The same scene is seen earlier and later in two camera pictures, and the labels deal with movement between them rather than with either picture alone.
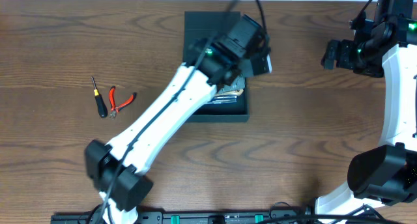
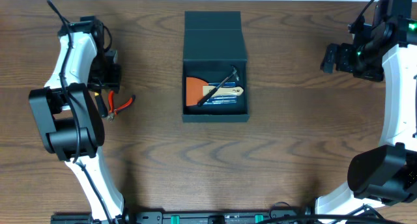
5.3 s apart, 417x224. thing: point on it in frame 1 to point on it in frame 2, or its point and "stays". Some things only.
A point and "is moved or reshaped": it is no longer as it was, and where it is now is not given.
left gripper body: [230, 77] to [101, 104]
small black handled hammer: [238, 83] is moved or reshaped
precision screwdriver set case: [221, 99] stays
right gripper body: [352, 55] stays
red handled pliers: [114, 109] stays
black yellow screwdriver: [101, 108] stays
